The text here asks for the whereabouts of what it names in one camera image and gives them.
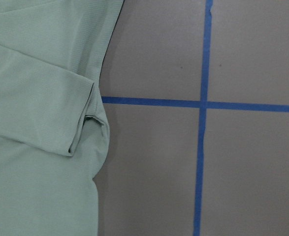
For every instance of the sage green long-sleeve shirt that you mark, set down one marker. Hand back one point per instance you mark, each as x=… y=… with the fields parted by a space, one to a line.
x=54 y=133

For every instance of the blue tape grid lines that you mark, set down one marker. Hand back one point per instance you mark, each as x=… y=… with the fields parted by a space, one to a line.
x=203 y=104

